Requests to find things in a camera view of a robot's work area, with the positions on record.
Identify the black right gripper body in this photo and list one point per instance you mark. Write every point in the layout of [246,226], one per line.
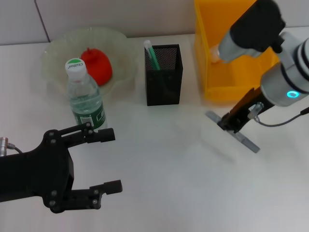
[248,108]

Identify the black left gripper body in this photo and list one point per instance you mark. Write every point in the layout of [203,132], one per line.
[38,174]

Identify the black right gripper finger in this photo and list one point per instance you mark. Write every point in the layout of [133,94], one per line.
[229,124]

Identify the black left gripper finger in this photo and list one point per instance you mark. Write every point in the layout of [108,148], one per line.
[96,135]
[94,194]

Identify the grey glitter pen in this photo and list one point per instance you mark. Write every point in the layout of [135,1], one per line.
[246,141]

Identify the clear green-label water bottle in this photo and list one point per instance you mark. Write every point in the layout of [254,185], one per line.
[84,96]

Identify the white paper ball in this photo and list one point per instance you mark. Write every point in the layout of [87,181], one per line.
[213,54]

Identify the green pen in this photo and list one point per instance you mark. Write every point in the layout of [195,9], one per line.
[153,58]

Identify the black mesh pen holder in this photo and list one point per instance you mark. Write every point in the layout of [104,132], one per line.
[164,89]

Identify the pale green glass fruit plate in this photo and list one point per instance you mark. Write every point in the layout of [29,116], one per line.
[116,48]

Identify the yellow plastic bin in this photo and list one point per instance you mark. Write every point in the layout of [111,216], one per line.
[212,24]

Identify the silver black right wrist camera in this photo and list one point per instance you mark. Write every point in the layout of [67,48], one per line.
[251,31]

